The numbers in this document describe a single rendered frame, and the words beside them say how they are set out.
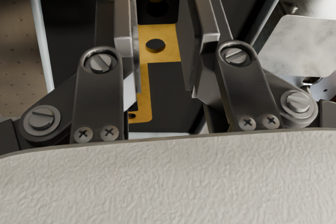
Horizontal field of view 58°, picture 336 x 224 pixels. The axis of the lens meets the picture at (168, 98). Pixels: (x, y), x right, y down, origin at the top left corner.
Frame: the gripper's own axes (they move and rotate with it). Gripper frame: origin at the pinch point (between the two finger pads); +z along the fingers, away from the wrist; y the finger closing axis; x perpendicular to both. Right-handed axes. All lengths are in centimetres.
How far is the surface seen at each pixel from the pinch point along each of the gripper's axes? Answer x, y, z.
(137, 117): -15.6, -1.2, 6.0
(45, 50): -6.4, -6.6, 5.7
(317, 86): -35, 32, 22
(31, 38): -49, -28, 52
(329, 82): -34, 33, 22
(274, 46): -12.9, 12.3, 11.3
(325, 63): -15.8, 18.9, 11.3
